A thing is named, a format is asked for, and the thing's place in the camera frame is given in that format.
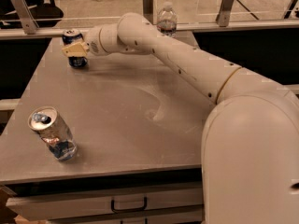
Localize glass barrier panel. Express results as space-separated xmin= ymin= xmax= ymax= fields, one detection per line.
xmin=31 ymin=0 xmax=297 ymax=28

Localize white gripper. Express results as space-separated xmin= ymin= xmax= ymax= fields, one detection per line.
xmin=62 ymin=23 xmax=125 ymax=57

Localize grey drawer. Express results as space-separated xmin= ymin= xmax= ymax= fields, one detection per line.
xmin=7 ymin=186 xmax=203 ymax=220
xmin=47 ymin=205 xmax=204 ymax=224

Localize black drawer handle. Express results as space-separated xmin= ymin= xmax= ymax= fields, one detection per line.
xmin=110 ymin=197 xmax=148 ymax=214

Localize grey upper drawer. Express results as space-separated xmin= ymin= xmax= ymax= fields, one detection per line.
xmin=7 ymin=186 xmax=203 ymax=220

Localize silver red bull can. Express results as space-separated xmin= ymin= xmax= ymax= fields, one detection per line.
xmin=28 ymin=106 xmax=78 ymax=161

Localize right metal bracket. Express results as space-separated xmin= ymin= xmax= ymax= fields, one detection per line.
xmin=216 ymin=0 xmax=234 ymax=27

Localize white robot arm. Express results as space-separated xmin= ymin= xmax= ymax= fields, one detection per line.
xmin=63 ymin=13 xmax=299 ymax=224

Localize grey lower drawer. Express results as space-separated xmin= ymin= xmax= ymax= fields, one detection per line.
xmin=47 ymin=205 xmax=204 ymax=224

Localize left metal bracket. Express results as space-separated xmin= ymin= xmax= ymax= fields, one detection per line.
xmin=10 ymin=0 xmax=39 ymax=35

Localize blue pepsi can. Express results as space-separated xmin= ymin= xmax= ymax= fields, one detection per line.
xmin=62 ymin=29 xmax=88 ymax=68

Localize black office chair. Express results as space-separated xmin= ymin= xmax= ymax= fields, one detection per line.
xmin=0 ymin=0 xmax=64 ymax=29

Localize clear plastic water bottle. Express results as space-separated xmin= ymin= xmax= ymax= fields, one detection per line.
xmin=157 ymin=2 xmax=178 ymax=37

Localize middle metal bracket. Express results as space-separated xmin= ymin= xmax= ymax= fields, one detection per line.
xmin=142 ymin=0 xmax=153 ymax=23

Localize metal bracket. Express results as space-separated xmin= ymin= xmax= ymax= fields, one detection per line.
xmin=142 ymin=0 xmax=153 ymax=23
xmin=10 ymin=0 xmax=39 ymax=35
xmin=216 ymin=0 xmax=234 ymax=27

